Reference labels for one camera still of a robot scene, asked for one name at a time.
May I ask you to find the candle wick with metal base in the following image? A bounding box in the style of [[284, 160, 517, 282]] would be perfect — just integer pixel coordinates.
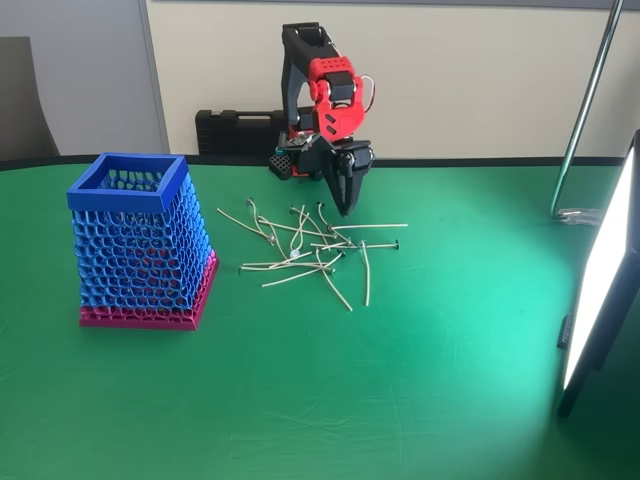
[[260, 249, 348, 289], [327, 222, 410, 232], [256, 214, 339, 239], [269, 240, 352, 270], [238, 252, 316, 275], [309, 240, 401, 250], [314, 247, 354, 313], [256, 217, 291, 264], [288, 203, 307, 260], [241, 261, 337, 276], [360, 241, 373, 308], [216, 207, 277, 246], [316, 200, 354, 248], [288, 206, 331, 246], [245, 197, 274, 241]]

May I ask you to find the blue and pink mesh basket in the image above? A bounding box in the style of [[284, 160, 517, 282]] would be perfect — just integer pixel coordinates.
[[66, 152, 220, 332]]

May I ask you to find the black perforated base block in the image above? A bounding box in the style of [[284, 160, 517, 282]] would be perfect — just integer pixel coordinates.
[[268, 152, 294, 181]]

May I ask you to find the black plastic tool case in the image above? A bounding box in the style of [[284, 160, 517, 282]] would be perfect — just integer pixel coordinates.
[[194, 108, 289, 156]]

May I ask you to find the green cloth with black rim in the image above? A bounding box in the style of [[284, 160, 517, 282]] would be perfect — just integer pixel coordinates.
[[0, 154, 640, 480]]

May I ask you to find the chrome stand pole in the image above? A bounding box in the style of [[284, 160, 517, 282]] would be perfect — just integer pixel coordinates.
[[549, 0, 626, 227]]

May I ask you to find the bright LED light panel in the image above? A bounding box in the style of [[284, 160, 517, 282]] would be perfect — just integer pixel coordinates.
[[557, 128, 640, 419]]

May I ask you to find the dark grey chair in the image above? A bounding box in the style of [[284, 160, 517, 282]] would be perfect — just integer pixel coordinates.
[[0, 35, 61, 161]]

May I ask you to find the small wrist camera board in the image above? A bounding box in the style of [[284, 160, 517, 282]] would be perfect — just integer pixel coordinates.
[[284, 132, 320, 151]]

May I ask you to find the red white servo cable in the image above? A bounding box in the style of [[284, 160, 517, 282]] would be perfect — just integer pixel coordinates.
[[360, 74, 380, 110]]

